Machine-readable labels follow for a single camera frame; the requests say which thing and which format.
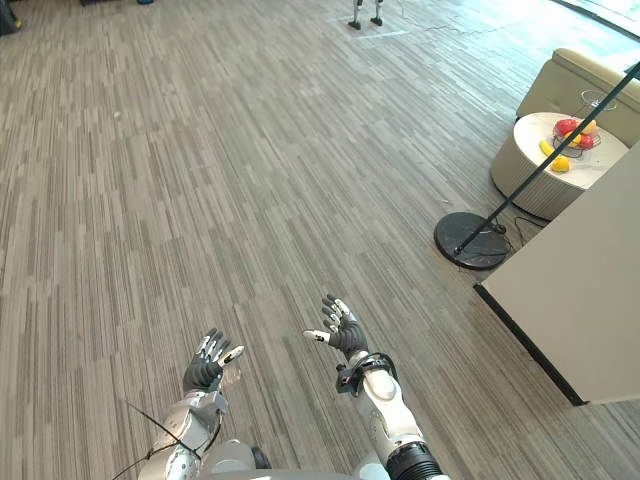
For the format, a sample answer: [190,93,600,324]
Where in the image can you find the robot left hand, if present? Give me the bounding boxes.
[182,327,246,396]

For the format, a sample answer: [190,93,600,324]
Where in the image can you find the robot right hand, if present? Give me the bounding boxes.
[303,293,371,359]

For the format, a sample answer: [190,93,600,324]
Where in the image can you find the black floor lamp stand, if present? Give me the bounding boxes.
[433,62,640,272]

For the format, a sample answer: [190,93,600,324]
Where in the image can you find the white cabinet with black plinth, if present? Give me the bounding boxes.
[473,144,640,407]

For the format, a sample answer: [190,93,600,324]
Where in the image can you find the round beige coffee table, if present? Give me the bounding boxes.
[489,112,630,222]

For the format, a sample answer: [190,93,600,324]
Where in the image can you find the standing humanoid robot legs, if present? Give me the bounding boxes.
[348,0,386,29]

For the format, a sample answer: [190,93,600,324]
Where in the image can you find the beige sofa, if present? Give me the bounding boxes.
[515,47,640,147]

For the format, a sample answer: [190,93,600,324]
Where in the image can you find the dark bag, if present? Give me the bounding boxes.
[0,0,24,37]

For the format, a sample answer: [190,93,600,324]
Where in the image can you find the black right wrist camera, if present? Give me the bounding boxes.
[335,364,359,397]

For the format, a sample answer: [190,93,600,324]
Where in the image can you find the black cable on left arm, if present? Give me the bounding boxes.
[112,402,222,480]

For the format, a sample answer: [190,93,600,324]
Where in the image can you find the black lamp power cable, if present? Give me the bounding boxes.
[492,214,547,254]

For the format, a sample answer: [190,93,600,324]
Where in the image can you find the black wire fruit basket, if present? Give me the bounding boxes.
[552,118,602,159]

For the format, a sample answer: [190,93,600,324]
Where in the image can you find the thin floor cable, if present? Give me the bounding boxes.
[398,0,484,35]

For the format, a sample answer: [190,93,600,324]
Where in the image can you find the empty wire basket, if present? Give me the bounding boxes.
[579,88,622,111]

